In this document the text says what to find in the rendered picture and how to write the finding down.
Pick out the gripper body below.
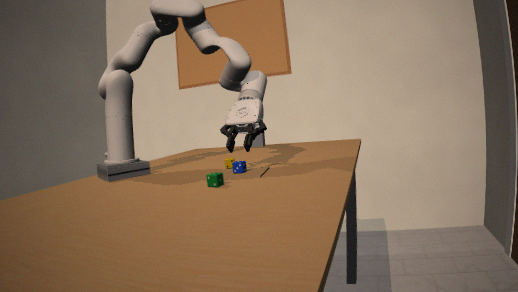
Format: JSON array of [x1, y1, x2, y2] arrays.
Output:
[[225, 96, 263, 134]]

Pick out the green die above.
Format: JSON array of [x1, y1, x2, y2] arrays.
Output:
[[206, 172, 224, 187]]

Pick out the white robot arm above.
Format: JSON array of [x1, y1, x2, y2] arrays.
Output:
[[98, 0, 267, 164]]

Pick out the yellow die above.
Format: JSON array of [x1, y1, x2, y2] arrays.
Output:
[[225, 157, 235, 169]]

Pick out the blue die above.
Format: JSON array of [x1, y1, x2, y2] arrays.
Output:
[[232, 161, 247, 173]]

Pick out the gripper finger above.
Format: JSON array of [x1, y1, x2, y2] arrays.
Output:
[[220, 125, 239, 153], [243, 119, 267, 152]]

